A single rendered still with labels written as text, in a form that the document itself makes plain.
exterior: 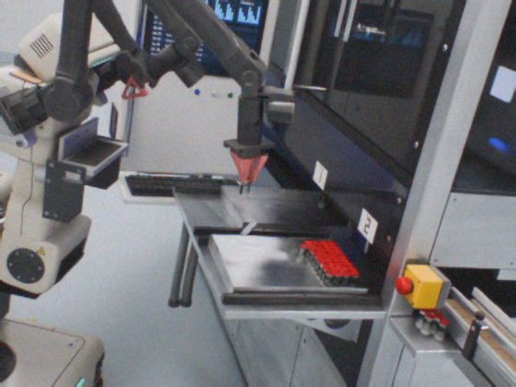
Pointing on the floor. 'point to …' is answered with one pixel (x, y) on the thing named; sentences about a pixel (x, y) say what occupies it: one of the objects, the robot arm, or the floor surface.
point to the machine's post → (434, 175)
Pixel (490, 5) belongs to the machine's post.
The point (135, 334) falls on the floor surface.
